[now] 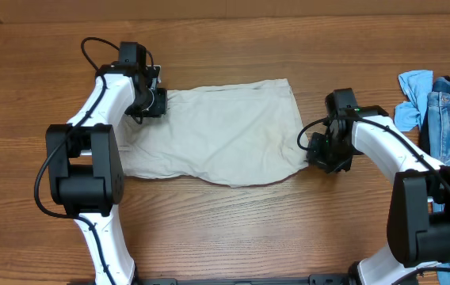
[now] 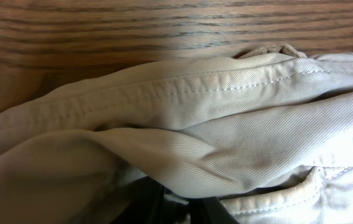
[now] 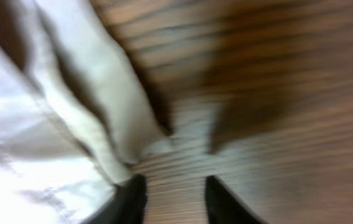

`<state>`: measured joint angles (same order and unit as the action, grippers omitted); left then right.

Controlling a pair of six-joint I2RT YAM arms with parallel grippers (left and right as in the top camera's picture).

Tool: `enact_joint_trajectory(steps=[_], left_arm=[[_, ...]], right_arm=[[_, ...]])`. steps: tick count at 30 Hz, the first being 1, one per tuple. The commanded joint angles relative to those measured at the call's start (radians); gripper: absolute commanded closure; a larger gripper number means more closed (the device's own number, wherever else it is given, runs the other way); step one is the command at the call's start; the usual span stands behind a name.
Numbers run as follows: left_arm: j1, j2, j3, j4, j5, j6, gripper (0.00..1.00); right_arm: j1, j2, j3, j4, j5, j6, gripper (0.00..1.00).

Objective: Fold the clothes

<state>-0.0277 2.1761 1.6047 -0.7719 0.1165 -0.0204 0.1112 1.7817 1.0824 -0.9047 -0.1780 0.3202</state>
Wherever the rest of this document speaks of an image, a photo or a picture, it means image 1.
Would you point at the light blue cloth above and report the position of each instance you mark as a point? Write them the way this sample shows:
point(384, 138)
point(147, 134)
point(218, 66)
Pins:
point(416, 86)

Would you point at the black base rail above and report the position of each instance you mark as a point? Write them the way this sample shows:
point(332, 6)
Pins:
point(241, 281)

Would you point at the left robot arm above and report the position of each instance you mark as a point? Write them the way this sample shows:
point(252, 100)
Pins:
point(83, 157)

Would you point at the beige shorts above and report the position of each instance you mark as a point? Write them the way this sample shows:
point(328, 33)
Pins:
point(236, 135)

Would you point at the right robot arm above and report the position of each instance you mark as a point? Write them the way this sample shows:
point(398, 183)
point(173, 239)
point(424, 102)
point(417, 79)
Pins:
point(418, 223)

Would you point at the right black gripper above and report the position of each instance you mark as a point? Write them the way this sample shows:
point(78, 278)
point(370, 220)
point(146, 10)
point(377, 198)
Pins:
point(316, 158)

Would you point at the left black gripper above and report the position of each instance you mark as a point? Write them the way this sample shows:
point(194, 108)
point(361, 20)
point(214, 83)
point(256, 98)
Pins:
point(158, 108)

